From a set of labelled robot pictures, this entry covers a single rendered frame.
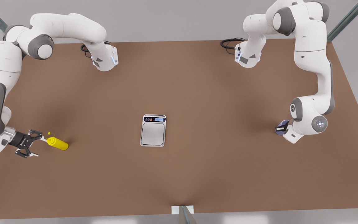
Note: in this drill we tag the yellow sauce bottle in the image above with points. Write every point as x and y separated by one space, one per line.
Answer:
58 143

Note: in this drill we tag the purple cup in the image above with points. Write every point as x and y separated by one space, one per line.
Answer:
281 131

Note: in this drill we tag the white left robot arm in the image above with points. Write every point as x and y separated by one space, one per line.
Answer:
311 56

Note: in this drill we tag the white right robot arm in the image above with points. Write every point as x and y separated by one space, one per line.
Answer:
3 65

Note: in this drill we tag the silver kitchen scale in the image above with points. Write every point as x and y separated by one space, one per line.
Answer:
153 133

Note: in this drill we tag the white frame post foot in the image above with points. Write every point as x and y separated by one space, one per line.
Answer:
175 210

